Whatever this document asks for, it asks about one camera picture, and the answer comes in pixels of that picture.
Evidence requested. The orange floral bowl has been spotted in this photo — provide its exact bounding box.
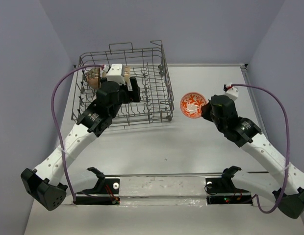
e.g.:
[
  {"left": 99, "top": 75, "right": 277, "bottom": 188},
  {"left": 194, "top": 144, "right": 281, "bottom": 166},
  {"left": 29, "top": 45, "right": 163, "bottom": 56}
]
[{"left": 179, "top": 92, "right": 208, "bottom": 119}]

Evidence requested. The white bowl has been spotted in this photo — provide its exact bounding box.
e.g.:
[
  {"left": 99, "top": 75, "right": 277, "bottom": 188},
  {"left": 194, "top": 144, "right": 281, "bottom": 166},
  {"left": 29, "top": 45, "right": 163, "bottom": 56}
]
[{"left": 124, "top": 66, "right": 131, "bottom": 85}]

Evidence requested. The brown glazed bowl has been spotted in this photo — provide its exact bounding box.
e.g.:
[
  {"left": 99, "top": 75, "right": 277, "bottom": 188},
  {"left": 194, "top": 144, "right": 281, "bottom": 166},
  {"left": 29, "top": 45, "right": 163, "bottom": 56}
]
[{"left": 86, "top": 67, "right": 101, "bottom": 90}]

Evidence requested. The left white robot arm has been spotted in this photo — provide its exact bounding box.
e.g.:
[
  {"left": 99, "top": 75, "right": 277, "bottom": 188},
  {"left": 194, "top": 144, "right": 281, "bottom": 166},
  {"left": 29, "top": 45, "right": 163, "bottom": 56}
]
[{"left": 21, "top": 77, "right": 141, "bottom": 211}]

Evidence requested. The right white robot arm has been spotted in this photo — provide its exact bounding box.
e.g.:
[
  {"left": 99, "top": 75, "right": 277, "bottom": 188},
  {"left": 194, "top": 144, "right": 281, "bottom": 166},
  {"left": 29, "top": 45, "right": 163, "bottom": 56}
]
[{"left": 201, "top": 95, "right": 304, "bottom": 219}]

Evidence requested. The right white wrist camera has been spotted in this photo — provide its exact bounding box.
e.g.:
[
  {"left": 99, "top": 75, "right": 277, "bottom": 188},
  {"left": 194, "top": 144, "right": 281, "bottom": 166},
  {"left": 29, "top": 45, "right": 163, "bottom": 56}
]
[{"left": 224, "top": 87, "right": 239, "bottom": 101}]

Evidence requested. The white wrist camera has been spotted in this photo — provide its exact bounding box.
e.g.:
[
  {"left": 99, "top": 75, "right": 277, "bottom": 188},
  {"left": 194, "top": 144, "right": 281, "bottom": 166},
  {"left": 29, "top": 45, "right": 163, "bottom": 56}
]
[
  {"left": 224, "top": 87, "right": 239, "bottom": 101},
  {"left": 106, "top": 64, "right": 126, "bottom": 85}
]

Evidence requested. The grey wire dish rack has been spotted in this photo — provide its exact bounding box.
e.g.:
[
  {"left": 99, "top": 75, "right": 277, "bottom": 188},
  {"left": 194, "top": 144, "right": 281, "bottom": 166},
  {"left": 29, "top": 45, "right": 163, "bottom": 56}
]
[{"left": 77, "top": 40, "right": 174, "bottom": 127}]

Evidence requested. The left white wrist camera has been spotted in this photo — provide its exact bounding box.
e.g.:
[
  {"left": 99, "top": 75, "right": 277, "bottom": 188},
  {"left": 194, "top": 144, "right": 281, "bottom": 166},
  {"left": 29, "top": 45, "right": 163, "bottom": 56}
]
[{"left": 106, "top": 64, "right": 126, "bottom": 85}]

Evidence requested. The metal rail bar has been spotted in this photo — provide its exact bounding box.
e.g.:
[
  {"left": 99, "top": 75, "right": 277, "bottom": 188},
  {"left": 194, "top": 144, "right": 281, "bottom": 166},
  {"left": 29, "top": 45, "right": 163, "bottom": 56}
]
[{"left": 105, "top": 172, "right": 223, "bottom": 178}]

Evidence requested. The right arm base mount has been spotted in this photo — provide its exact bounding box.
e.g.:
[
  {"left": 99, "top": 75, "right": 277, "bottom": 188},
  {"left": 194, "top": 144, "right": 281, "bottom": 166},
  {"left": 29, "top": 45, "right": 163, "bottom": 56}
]
[{"left": 204, "top": 166, "right": 254, "bottom": 205}]

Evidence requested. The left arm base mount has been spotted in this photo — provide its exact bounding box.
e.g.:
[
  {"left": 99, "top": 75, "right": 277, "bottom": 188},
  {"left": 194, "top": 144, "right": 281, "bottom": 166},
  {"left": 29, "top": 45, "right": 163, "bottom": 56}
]
[{"left": 74, "top": 167, "right": 120, "bottom": 206}]

